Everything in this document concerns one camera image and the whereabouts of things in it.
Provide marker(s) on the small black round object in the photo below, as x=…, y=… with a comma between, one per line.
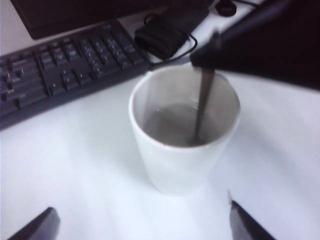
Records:
x=225, y=8

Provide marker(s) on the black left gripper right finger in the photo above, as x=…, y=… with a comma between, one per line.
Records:
x=246, y=222

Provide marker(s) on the black computer keyboard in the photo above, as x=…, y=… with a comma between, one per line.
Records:
x=62, y=75

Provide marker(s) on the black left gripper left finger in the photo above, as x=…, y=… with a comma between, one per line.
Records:
x=42, y=226

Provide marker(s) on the white mug with 12 print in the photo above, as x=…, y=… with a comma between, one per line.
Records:
x=175, y=170

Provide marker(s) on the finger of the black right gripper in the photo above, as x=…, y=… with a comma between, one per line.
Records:
x=262, y=45

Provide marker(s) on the black AOC computer monitor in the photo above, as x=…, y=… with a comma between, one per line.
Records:
x=75, y=15

